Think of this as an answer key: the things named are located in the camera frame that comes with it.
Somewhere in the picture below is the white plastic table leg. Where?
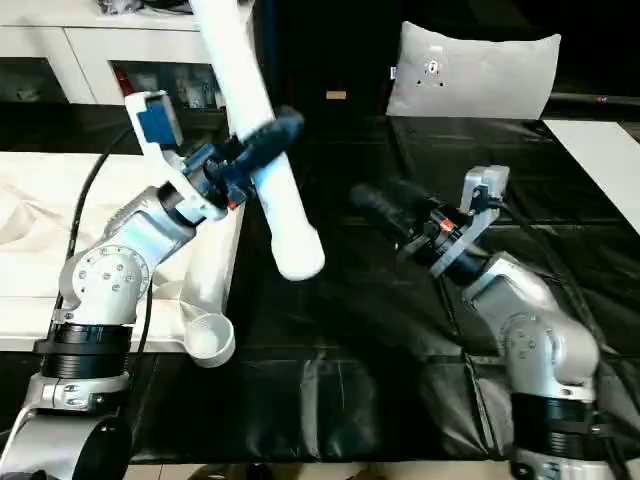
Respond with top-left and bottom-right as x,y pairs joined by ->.
189,0 -> 327,282

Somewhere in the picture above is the white plastic table top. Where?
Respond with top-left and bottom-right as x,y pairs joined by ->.
0,150 -> 242,370

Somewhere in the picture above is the black sofa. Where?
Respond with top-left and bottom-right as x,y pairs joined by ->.
260,0 -> 640,121

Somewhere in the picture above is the black work mat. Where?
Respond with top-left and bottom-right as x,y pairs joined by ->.
0,100 -> 640,466

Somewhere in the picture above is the grey cushion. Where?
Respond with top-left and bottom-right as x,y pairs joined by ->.
386,21 -> 563,122

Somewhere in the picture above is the white flat board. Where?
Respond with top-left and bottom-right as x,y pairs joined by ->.
545,118 -> 640,217

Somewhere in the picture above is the white glass-door cabinet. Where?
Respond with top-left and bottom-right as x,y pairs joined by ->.
0,0 -> 263,109

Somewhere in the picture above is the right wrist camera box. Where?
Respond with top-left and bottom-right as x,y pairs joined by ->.
430,165 -> 512,282

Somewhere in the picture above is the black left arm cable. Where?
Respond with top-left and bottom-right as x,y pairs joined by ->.
62,148 -> 153,386

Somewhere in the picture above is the dark cabled device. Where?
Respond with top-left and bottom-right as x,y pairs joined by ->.
98,0 -> 193,17

